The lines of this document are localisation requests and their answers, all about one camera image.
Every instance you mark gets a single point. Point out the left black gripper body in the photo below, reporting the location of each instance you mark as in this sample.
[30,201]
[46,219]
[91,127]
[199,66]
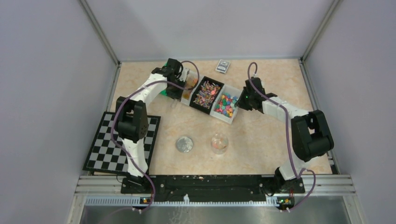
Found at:
[179,91]

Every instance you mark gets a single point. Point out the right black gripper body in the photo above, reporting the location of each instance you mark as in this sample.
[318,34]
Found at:
[244,101]

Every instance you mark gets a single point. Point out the clear plastic jar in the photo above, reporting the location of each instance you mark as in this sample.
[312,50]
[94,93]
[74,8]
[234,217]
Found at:
[219,143]

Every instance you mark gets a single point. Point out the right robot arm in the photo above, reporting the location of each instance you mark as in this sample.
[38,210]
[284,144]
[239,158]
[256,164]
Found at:
[308,135]

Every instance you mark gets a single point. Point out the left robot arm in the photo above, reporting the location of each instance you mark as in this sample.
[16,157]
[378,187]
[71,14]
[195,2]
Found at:
[131,120]

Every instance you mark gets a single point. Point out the white bin orange candies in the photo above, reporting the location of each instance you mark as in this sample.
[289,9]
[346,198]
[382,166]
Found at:
[191,81]

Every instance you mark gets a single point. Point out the white bin colourful candies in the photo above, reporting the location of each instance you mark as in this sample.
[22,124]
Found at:
[224,107]

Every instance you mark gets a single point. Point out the green candy bin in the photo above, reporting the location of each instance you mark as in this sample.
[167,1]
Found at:
[167,91]

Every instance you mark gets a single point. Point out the black candy bin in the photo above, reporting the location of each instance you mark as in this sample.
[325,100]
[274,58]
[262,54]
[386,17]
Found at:
[204,96]

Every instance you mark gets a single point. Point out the playing card box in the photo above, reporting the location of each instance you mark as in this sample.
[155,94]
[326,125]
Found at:
[222,66]

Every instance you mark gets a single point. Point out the silver jar lid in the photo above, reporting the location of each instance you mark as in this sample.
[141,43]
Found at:
[184,144]

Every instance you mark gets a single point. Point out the black white checkerboard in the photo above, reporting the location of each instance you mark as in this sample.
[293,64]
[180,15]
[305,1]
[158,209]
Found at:
[105,157]

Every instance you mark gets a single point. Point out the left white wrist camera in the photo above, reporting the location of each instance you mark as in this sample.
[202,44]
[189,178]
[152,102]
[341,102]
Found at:
[184,74]

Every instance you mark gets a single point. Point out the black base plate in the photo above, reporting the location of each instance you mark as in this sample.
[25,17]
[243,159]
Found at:
[212,188]

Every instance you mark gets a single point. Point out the white cable duct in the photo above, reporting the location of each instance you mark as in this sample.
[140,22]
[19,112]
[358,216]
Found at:
[138,202]

